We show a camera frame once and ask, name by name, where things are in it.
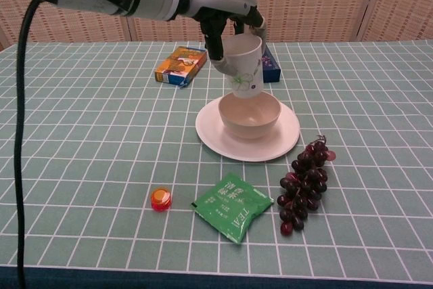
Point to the floral print paper cup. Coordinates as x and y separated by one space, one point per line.
245 65

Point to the beige round bowl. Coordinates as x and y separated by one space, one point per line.
250 119

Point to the white paper plate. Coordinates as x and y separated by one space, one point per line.
209 133

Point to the orange snack box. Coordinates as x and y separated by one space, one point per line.
181 65

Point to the dark blue long box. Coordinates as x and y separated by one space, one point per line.
272 69

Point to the bamboo folding screen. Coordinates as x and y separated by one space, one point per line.
321 1

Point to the purple grape bunch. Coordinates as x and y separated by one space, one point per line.
306 180

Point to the green checked tablecloth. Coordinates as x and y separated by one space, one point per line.
101 167

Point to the small red orange cap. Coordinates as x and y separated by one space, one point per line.
161 199

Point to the green tea packet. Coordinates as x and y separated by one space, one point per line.
233 207

